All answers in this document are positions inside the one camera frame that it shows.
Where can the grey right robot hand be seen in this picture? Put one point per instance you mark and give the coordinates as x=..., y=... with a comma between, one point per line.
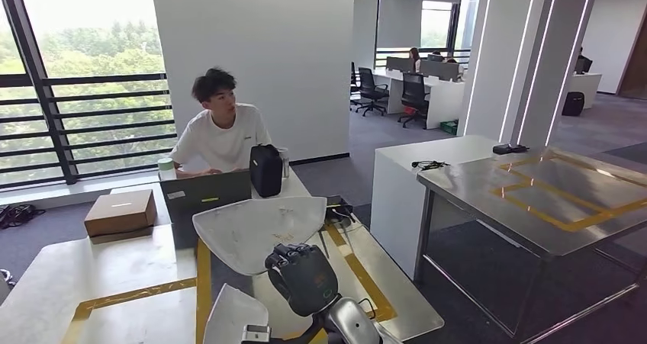
x=303, y=283

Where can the white plastic car part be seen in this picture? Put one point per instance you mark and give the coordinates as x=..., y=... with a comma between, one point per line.
x=242, y=235
x=235, y=316

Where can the steel workbench yellow tape marks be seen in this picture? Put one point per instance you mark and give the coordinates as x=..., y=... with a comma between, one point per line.
x=531, y=205

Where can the black headset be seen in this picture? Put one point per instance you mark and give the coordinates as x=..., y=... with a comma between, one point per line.
x=337, y=211

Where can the black pouch bag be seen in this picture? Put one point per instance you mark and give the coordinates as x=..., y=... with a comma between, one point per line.
x=266, y=171

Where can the clear drinking glass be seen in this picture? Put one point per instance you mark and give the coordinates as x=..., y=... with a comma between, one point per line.
x=284, y=164

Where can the grey laptop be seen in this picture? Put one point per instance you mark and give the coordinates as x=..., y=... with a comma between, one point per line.
x=202, y=195

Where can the person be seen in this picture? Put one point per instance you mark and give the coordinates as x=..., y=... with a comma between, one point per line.
x=222, y=139
x=451, y=61
x=414, y=58

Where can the small black tool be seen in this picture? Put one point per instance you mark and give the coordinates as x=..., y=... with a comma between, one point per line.
x=508, y=148
x=429, y=165

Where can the white green cup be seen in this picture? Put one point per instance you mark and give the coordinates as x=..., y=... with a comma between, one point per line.
x=166, y=170

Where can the cardboard box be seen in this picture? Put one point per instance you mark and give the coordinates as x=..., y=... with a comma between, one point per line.
x=120, y=215

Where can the black office chair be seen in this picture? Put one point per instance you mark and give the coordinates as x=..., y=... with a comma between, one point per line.
x=414, y=94
x=354, y=81
x=369, y=89

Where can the green plastic crate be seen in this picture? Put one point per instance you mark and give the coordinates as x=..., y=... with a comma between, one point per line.
x=449, y=127

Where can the white office desk row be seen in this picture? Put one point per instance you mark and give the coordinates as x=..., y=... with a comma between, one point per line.
x=445, y=99

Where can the black floor bag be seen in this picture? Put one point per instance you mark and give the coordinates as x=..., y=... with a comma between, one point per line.
x=17, y=215

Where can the black backpack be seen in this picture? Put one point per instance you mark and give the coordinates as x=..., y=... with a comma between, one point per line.
x=573, y=104

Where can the black monitor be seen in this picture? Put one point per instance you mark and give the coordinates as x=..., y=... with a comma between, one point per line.
x=583, y=65

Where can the brown door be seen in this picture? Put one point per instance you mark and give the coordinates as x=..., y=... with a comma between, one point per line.
x=636, y=69

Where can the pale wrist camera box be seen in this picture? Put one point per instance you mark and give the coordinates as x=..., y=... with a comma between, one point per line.
x=256, y=333

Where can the dark window frame railing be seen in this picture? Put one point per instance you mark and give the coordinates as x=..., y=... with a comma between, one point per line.
x=50, y=129

